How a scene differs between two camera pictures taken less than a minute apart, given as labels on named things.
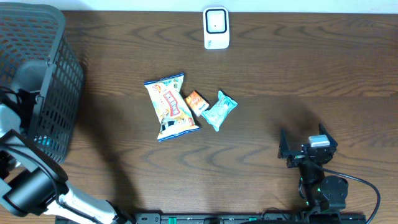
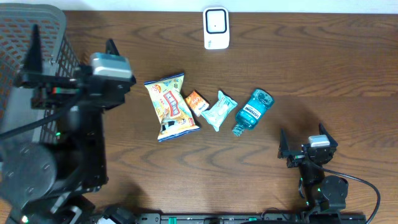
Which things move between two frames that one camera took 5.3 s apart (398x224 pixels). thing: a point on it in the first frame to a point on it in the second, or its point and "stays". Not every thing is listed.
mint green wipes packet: [216, 115] stays
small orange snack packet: [197, 103] stays
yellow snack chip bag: [175, 118] stays
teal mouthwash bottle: [43, 140] to [252, 112]
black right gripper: [284, 152] stays
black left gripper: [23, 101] to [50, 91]
